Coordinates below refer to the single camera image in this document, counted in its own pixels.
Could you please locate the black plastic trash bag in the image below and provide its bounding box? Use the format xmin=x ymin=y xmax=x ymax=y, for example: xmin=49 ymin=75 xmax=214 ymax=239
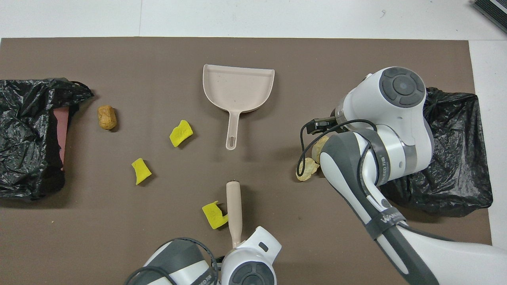
xmin=0 ymin=78 xmax=95 ymax=200
xmin=379 ymin=87 xmax=494 ymax=218

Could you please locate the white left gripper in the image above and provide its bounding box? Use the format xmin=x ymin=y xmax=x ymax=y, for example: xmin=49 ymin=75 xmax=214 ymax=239
xmin=238 ymin=226 xmax=282 ymax=260

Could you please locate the brown croquette toy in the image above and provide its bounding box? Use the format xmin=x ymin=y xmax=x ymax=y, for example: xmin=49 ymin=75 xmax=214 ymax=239
xmin=97 ymin=105 xmax=118 ymax=131

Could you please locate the dark striped mat corner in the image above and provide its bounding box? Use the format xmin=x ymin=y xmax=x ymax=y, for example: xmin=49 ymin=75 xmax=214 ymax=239
xmin=471 ymin=0 xmax=507 ymax=34

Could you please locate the yellow sponge piece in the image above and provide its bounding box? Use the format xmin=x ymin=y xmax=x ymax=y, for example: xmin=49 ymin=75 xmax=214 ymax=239
xmin=169 ymin=120 xmax=194 ymax=148
xmin=131 ymin=158 xmax=152 ymax=186
xmin=202 ymin=200 xmax=229 ymax=230

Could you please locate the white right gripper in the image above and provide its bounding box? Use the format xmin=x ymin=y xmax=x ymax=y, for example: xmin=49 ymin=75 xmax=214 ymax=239
xmin=312 ymin=118 xmax=338 ymax=132

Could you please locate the pink plastic bin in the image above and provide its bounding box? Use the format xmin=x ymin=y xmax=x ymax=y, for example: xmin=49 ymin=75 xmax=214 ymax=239
xmin=53 ymin=107 xmax=70 ymax=171

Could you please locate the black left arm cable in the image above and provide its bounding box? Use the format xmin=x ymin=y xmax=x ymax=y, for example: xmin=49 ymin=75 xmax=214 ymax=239
xmin=126 ymin=237 xmax=221 ymax=285

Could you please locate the brown table mat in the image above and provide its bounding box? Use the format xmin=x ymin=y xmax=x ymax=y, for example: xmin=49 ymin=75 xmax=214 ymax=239
xmin=0 ymin=37 xmax=497 ymax=285

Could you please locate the beige plastic dustpan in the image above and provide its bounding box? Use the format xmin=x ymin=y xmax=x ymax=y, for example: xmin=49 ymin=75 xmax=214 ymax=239
xmin=202 ymin=64 xmax=275 ymax=151

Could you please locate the beige hand brush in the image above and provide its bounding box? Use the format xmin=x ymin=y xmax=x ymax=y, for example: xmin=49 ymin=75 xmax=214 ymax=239
xmin=226 ymin=181 xmax=243 ymax=249

